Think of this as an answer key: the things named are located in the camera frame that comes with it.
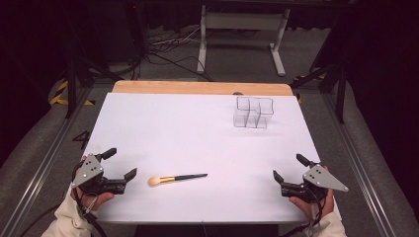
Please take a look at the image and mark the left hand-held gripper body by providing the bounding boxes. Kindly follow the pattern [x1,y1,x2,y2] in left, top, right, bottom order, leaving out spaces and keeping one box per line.
[70,153,127,196]

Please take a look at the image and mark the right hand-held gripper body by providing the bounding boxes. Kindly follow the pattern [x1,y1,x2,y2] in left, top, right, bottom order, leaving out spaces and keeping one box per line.
[280,163,350,204]

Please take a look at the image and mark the person's left hand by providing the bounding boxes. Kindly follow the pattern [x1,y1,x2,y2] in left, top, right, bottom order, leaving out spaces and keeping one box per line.
[70,189,116,211]

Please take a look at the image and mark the person's right hand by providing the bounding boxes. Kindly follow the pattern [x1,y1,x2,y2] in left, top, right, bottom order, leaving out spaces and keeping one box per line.
[289,189,336,220]

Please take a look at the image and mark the clear acrylic organizer box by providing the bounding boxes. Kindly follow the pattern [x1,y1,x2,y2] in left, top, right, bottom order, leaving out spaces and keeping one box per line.
[232,96,275,129]

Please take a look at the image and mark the white table cover sheet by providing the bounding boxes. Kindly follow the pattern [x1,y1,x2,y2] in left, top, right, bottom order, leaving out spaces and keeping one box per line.
[67,92,343,225]

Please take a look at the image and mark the black tripod stand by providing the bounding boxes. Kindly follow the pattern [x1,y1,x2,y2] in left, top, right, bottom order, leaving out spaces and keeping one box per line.
[63,45,126,119]
[289,48,350,125]

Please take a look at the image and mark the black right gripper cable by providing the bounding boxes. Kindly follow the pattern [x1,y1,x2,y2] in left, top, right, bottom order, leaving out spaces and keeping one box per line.
[282,188,326,237]

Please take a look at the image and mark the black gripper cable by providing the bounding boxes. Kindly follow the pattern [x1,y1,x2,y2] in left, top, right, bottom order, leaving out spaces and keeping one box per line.
[282,188,326,237]
[70,160,110,237]

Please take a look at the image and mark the aluminium floor rail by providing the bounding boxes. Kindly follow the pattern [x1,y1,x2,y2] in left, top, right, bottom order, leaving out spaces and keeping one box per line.
[0,86,94,237]
[320,93,402,237]

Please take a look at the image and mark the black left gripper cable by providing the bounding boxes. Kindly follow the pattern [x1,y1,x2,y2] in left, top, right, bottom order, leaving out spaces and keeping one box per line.
[70,160,110,237]

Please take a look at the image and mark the makeup brush black handle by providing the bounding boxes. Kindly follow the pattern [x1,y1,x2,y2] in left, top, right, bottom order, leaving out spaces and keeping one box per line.
[147,173,209,188]

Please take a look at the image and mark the bundle of floor cables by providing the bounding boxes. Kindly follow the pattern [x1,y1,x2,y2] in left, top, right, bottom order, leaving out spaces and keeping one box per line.
[143,25,215,83]

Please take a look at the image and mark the white metal stand frame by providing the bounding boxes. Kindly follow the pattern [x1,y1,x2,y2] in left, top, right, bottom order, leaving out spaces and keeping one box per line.
[196,4,292,78]

